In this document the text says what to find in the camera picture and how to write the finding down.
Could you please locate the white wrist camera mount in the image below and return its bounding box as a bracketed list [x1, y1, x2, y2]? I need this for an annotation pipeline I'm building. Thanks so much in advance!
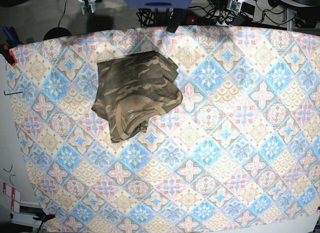
[77, 0, 102, 15]
[222, 0, 261, 13]

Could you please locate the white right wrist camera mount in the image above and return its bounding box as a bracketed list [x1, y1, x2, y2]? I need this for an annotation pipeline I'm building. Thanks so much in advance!
[77, 0, 102, 15]

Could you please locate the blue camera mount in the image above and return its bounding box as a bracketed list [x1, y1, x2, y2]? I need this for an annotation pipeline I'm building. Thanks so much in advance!
[124, 0, 192, 9]

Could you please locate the camouflage T-shirt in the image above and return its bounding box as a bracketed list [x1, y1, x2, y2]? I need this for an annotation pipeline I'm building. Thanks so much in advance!
[91, 51, 183, 143]

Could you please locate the red white label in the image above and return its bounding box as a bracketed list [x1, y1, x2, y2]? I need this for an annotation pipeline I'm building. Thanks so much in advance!
[0, 182, 22, 214]

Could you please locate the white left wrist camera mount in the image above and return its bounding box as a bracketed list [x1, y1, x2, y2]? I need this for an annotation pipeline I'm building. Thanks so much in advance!
[222, 0, 261, 13]

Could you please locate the black clamp lower left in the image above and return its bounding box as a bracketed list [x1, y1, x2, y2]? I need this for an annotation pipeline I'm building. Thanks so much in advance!
[32, 213, 56, 233]

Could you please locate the white power strip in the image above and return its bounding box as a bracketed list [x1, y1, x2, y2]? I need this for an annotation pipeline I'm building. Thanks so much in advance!
[181, 16, 232, 26]

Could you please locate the patterned tablecloth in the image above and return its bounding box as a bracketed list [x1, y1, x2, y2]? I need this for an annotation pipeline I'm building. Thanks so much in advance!
[6, 25, 320, 233]

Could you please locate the black orange clamp upper left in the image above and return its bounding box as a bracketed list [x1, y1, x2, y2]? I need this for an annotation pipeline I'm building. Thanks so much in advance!
[0, 27, 18, 66]

